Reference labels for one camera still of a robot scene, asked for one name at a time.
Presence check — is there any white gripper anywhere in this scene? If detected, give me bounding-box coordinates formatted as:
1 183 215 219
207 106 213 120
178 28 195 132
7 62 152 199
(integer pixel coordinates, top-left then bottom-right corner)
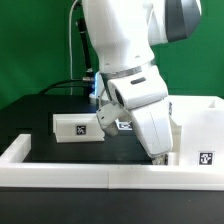
130 100 173 165

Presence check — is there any white drawer cabinet frame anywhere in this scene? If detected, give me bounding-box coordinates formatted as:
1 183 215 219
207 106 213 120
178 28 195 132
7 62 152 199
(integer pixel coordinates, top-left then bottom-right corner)
168 95 224 167

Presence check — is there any white drawer box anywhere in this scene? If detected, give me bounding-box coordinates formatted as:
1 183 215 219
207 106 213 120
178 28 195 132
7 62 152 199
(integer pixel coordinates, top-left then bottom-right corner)
53 113 105 143

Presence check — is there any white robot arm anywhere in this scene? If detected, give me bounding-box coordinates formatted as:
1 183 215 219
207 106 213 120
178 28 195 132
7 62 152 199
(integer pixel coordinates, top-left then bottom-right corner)
82 0 201 165

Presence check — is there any marker sheet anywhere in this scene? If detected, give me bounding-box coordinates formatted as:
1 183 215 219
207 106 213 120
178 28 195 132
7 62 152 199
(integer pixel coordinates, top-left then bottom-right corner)
116 121 132 131

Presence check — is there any white L-shaped fence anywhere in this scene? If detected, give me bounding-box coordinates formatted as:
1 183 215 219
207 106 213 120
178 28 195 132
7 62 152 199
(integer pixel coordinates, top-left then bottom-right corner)
0 134 224 191

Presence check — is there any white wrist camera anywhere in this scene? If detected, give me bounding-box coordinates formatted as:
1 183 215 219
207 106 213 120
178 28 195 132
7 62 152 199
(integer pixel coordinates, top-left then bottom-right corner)
108 66 168 110

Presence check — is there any black cable bundle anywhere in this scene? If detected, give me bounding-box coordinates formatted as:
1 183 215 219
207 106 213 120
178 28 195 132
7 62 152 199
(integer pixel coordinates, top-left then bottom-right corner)
39 77 96 96

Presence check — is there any white cable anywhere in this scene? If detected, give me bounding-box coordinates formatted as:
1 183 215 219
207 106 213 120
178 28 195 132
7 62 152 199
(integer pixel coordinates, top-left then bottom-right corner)
68 0 83 96

